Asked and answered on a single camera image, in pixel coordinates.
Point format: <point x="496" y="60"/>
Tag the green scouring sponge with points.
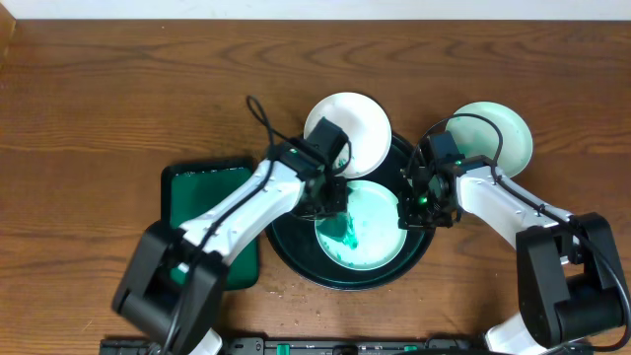
<point x="339" y="228"/>

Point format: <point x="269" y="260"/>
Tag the rectangular green tray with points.
<point x="190" y="188"/>

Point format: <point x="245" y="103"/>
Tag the round black tray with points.
<point x="294" y="239"/>

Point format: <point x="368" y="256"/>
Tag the white plate with green streaks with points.
<point x="365" y="123"/>

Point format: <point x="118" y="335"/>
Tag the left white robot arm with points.
<point x="172" y="289"/>

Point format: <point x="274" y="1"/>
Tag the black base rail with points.
<point x="259" y="346"/>

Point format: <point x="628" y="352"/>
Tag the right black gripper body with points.
<point x="424" y="210"/>

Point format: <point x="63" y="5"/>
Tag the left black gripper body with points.
<point x="330" y="195"/>

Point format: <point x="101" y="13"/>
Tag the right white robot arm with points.
<point x="570" y="281"/>

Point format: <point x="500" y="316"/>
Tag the mint plate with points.
<point x="475" y="137"/>
<point x="373" y="208"/>

